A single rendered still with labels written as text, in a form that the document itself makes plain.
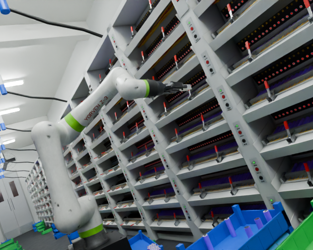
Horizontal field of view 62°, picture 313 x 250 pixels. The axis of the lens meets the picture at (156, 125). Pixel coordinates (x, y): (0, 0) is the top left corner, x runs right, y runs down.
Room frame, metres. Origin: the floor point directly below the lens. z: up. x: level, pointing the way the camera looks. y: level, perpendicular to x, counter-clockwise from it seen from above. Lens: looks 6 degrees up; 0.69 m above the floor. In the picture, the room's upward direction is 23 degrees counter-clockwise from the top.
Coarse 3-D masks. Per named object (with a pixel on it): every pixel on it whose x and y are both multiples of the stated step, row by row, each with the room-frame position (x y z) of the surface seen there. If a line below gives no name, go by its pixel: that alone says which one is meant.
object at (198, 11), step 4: (188, 0) 1.21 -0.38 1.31; (192, 0) 1.23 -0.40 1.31; (196, 0) 1.22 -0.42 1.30; (200, 0) 1.23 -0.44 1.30; (204, 0) 1.15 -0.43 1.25; (208, 0) 1.14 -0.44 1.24; (212, 0) 1.13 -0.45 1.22; (216, 0) 1.22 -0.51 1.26; (188, 4) 1.21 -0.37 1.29; (192, 4) 1.22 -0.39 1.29; (196, 4) 1.24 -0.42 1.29; (200, 4) 1.17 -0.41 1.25; (204, 4) 1.16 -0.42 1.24; (208, 4) 1.15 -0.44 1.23; (212, 4) 1.25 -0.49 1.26; (192, 8) 1.21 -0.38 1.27; (196, 8) 1.20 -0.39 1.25; (200, 8) 1.19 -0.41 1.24; (204, 8) 1.17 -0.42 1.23; (196, 12) 1.21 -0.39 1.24; (200, 12) 1.20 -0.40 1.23
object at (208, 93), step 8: (192, 88) 1.63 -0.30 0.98; (208, 88) 1.36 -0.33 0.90; (200, 96) 1.37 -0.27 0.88; (208, 96) 1.34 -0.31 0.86; (184, 104) 1.51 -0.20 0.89; (192, 104) 1.45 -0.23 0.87; (200, 104) 1.41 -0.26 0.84; (160, 112) 1.84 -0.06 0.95; (176, 112) 1.57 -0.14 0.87; (184, 112) 1.53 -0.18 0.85; (152, 120) 1.79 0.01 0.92; (160, 120) 1.72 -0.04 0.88; (168, 120) 1.67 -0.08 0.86
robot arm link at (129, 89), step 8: (120, 80) 1.23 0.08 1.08; (128, 80) 1.21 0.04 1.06; (136, 80) 1.23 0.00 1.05; (144, 80) 1.27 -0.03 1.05; (120, 88) 1.21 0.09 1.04; (128, 88) 1.20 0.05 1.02; (136, 88) 1.22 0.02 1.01; (144, 88) 1.25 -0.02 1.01; (128, 96) 1.22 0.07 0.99; (136, 96) 1.24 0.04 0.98; (144, 96) 1.28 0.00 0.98
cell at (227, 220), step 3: (225, 219) 0.94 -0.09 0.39; (228, 219) 0.94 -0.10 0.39; (228, 222) 0.94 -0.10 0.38; (231, 222) 0.94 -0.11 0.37; (228, 225) 0.94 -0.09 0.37; (231, 225) 0.94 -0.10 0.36; (228, 228) 0.94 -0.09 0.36; (231, 228) 0.94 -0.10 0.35; (231, 231) 0.94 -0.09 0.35; (234, 231) 0.94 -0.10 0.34; (231, 234) 0.94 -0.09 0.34; (234, 234) 0.94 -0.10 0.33
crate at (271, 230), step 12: (276, 204) 0.85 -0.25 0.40; (240, 216) 1.00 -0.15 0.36; (252, 216) 0.97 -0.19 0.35; (264, 216) 0.92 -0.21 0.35; (276, 216) 0.83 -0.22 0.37; (216, 228) 0.95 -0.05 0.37; (240, 228) 0.99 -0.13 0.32; (252, 228) 0.94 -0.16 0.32; (264, 228) 0.79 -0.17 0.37; (276, 228) 0.82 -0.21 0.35; (288, 228) 0.84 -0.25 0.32; (216, 240) 0.94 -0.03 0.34; (228, 240) 0.93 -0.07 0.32; (240, 240) 0.89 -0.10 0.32; (252, 240) 0.76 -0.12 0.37; (264, 240) 0.78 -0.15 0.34; (276, 240) 0.81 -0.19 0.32
